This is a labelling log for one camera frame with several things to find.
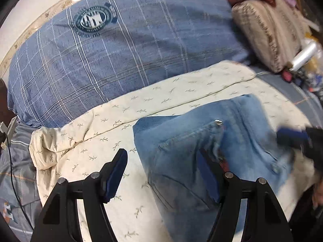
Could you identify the grey-blue bed sheet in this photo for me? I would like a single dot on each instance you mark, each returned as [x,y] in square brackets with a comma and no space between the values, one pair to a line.
[17,171]

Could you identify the white charger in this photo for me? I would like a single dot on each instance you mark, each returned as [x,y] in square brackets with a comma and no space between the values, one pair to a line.
[3,127]

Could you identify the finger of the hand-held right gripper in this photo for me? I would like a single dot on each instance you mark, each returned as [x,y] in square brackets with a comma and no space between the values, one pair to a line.
[292,136]

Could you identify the blue plaid pillow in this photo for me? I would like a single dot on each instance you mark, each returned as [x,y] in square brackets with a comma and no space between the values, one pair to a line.
[121,55]

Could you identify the striped floral pillow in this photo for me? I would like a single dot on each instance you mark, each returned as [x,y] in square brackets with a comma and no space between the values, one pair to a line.
[267,32]

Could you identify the clear plastic wrap roll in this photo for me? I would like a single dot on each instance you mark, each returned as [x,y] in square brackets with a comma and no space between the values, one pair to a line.
[304,55]

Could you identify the small red item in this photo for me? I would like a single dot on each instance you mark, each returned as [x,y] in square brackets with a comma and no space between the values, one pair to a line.
[287,75]

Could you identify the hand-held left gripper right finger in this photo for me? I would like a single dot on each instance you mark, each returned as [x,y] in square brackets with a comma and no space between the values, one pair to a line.
[208,179]

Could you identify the blue denim pants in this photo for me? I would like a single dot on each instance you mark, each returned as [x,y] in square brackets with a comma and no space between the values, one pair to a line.
[181,156]

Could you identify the cream leaf-print blanket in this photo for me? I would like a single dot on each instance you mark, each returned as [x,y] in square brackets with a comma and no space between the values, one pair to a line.
[156,100]

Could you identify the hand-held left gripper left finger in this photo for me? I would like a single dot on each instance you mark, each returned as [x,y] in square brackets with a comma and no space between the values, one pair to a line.
[116,176]

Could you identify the white power strip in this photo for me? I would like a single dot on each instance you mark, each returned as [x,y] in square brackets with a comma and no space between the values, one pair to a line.
[11,128]

